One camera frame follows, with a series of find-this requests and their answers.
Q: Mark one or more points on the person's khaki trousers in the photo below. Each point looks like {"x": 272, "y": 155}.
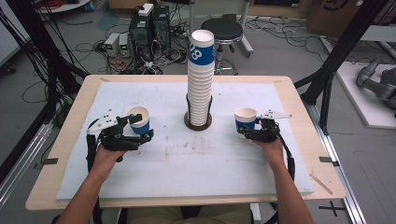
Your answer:
{"x": 155, "y": 216}

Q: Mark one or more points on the light wooden table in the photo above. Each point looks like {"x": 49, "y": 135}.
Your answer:
{"x": 62, "y": 186}

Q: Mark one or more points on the person's right hand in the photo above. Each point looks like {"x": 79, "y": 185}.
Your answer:
{"x": 271, "y": 152}

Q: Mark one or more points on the tall stack of paper cups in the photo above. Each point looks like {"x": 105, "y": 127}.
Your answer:
{"x": 201, "y": 77}

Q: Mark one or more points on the person's left hand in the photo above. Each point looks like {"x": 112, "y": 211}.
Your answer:
{"x": 107, "y": 158}

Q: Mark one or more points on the white platform board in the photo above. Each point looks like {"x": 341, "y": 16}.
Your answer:
{"x": 358, "y": 102}

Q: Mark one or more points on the brown cardboard box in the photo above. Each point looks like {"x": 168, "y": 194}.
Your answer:
{"x": 330, "y": 15}

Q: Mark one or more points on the white power supply unit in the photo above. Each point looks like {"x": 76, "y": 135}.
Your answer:
{"x": 124, "y": 43}
{"x": 112, "y": 43}

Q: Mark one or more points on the black metal frame strut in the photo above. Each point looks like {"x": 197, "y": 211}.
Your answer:
{"x": 339, "y": 53}

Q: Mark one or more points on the white foam mat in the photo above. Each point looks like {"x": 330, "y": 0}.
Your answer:
{"x": 174, "y": 168}

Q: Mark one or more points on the blue banded paper cup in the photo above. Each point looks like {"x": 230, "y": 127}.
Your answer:
{"x": 140, "y": 126}
{"x": 244, "y": 119}

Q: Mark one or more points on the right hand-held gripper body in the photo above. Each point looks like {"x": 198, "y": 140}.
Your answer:
{"x": 266, "y": 132}

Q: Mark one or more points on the white stand leg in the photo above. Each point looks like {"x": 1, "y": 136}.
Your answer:
{"x": 246, "y": 34}

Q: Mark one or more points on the white box on tower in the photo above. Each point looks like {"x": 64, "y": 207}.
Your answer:
{"x": 145, "y": 9}

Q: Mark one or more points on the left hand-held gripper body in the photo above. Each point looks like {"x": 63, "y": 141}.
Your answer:
{"x": 115, "y": 141}

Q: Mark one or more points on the black tape strip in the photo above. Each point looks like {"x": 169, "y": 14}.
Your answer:
{"x": 49, "y": 161}
{"x": 327, "y": 160}

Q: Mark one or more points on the black round stool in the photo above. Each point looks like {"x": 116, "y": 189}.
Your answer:
{"x": 227, "y": 29}

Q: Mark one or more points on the black computer tower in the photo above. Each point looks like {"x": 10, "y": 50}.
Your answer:
{"x": 162, "y": 25}
{"x": 140, "y": 34}

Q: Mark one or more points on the aluminium floor rail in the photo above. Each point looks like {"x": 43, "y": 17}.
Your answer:
{"x": 21, "y": 161}
{"x": 339, "y": 174}

